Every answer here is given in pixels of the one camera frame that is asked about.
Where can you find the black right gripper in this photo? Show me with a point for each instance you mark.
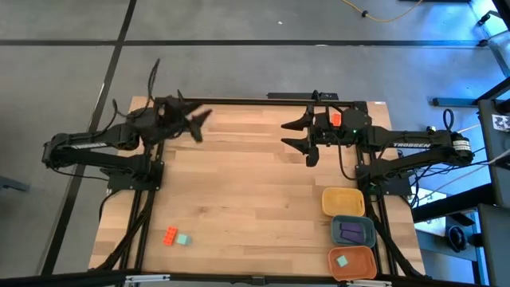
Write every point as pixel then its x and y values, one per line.
pixel 324 135

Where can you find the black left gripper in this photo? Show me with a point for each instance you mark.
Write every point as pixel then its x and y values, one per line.
pixel 171 119

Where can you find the orange studded brick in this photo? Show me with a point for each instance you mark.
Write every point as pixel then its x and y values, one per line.
pixel 336 119
pixel 170 236

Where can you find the purple rectangular block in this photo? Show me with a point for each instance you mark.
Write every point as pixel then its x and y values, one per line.
pixel 354 236
pixel 350 227

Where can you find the teal cube block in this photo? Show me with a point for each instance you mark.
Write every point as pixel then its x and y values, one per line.
pixel 183 239
pixel 342 261

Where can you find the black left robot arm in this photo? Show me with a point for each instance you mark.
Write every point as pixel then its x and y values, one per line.
pixel 99 141

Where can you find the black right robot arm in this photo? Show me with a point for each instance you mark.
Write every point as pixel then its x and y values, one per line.
pixel 382 137

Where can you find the black flat mounting bar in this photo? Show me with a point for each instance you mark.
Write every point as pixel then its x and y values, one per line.
pixel 287 96

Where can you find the yellow plastic bin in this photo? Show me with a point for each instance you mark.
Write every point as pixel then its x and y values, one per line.
pixel 343 201

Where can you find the blue-grey plastic bin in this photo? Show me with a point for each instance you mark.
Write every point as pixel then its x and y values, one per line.
pixel 369 233

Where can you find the orange plastic bin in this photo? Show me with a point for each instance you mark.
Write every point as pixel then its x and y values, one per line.
pixel 358 265

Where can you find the black floor beam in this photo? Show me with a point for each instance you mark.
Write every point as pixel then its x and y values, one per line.
pixel 450 203

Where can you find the black headphones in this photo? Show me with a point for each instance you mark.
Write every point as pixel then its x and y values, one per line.
pixel 457 238

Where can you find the grey desk with marker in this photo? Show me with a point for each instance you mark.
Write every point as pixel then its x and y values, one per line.
pixel 494 159

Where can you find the grey flat object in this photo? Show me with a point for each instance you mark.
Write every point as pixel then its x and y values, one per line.
pixel 12 184

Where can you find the black-white fiducial marker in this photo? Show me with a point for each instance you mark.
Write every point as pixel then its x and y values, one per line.
pixel 501 123

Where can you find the black rig crossbar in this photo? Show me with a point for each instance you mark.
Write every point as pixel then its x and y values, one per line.
pixel 60 280

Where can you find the plain grey desk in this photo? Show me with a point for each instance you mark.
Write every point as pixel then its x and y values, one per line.
pixel 496 247

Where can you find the black tripod stand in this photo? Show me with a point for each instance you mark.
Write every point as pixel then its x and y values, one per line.
pixel 504 10

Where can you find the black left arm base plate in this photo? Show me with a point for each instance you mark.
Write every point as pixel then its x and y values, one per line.
pixel 119 183

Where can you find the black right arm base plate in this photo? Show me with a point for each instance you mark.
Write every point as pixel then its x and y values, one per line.
pixel 398 188

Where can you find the small black table camera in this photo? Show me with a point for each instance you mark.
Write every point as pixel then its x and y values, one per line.
pixel 258 280

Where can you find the silver metal bracket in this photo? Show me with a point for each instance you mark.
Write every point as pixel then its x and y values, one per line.
pixel 368 283
pixel 147 278

